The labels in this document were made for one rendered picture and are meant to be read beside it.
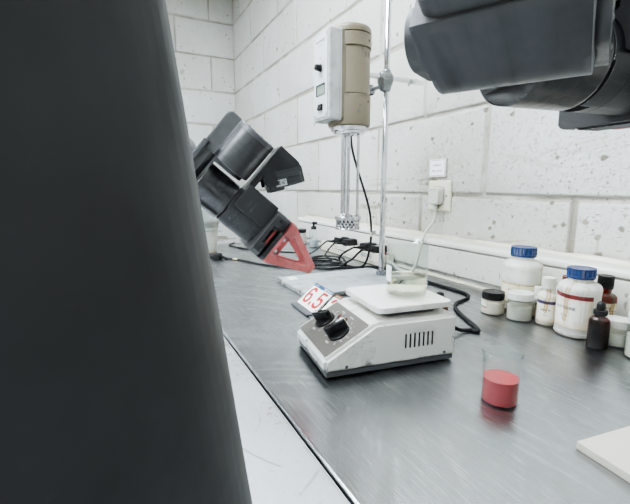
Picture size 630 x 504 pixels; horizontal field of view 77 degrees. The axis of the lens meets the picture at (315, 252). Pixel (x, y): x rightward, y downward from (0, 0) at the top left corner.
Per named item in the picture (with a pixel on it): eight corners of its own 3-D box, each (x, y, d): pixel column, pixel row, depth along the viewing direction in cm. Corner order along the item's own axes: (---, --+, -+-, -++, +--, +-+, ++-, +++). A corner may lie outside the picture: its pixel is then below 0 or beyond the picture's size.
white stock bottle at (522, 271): (504, 302, 86) (509, 242, 84) (542, 308, 81) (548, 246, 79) (495, 310, 80) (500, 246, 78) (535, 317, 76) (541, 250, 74)
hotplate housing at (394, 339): (324, 382, 51) (325, 322, 49) (296, 344, 63) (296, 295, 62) (468, 358, 58) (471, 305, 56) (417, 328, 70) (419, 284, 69)
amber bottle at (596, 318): (601, 352, 60) (607, 305, 59) (581, 345, 62) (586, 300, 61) (611, 348, 61) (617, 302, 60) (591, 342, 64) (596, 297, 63)
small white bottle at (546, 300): (537, 319, 75) (541, 274, 73) (557, 323, 73) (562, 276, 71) (532, 324, 72) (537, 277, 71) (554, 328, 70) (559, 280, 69)
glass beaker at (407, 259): (419, 306, 55) (422, 245, 53) (377, 299, 58) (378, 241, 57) (434, 294, 61) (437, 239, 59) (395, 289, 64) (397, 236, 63)
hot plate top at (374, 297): (378, 315, 52) (378, 308, 52) (343, 292, 64) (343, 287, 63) (454, 306, 56) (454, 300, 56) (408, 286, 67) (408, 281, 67)
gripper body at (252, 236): (274, 215, 63) (237, 184, 60) (290, 220, 53) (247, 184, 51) (248, 247, 62) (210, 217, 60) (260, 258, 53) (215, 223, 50)
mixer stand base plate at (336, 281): (308, 299, 88) (308, 295, 88) (275, 280, 105) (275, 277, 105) (414, 284, 101) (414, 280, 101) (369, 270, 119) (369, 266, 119)
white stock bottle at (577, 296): (570, 325, 72) (577, 262, 70) (606, 337, 66) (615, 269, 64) (544, 329, 69) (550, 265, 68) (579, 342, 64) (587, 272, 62)
